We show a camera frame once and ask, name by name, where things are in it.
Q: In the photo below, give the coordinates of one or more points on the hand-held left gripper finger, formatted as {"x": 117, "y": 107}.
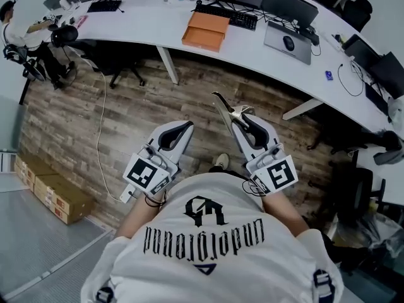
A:
{"x": 156, "y": 136}
{"x": 183, "y": 147}

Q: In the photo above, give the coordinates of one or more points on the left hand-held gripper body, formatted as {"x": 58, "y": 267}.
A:
{"x": 148, "y": 172}

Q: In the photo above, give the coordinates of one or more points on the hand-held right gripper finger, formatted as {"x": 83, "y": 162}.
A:
{"x": 241, "y": 140}
{"x": 269, "y": 131}

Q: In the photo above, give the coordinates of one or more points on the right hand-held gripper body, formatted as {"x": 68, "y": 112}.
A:
{"x": 277, "y": 172}

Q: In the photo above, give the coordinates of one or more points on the small metal clip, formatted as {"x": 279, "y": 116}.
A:
{"x": 224, "y": 109}

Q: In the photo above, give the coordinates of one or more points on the orange box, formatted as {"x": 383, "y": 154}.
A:
{"x": 205, "y": 27}

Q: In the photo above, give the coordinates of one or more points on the person's right forearm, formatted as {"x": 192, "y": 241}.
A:
{"x": 281, "y": 210}

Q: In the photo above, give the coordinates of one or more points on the person's left forearm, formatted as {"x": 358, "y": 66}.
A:
{"x": 139, "y": 213}

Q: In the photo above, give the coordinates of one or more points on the white sneaker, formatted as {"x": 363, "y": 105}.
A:
{"x": 221, "y": 160}

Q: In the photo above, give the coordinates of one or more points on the black wrist band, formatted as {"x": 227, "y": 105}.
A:
{"x": 155, "y": 200}

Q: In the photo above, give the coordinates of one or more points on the white power adapter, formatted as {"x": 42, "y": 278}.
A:
{"x": 127, "y": 193}

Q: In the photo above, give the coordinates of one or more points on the black shorts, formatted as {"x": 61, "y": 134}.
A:
{"x": 227, "y": 173}

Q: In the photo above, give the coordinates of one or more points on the white desk leg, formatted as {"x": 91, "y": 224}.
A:
{"x": 167, "y": 65}

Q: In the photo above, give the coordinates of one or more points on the grey mouse pad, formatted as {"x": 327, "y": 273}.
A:
{"x": 300, "y": 57}

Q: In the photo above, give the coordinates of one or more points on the black office chair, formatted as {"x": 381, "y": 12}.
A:
{"x": 356, "y": 191}
{"x": 356, "y": 11}
{"x": 107, "y": 58}

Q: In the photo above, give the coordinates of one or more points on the small blue object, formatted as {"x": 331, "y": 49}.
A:
{"x": 329, "y": 75}

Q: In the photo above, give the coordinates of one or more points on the stack of cardboard boxes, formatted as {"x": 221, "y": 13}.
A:
{"x": 63, "y": 194}

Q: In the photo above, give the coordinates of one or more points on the black computer mouse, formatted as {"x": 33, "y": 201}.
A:
{"x": 288, "y": 43}

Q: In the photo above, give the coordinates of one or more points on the person in white shirt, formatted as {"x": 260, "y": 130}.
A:
{"x": 205, "y": 264}

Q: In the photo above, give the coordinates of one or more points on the large black keyboard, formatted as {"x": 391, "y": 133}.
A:
{"x": 233, "y": 17}

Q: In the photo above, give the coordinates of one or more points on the black laptop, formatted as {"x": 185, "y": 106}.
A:
{"x": 361, "y": 52}

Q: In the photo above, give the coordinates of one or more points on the black monitor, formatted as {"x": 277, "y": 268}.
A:
{"x": 287, "y": 5}

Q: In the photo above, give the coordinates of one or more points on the pink box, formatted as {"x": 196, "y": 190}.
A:
{"x": 82, "y": 21}

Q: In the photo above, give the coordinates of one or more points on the small black keyboard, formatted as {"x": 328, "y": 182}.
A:
{"x": 104, "y": 5}

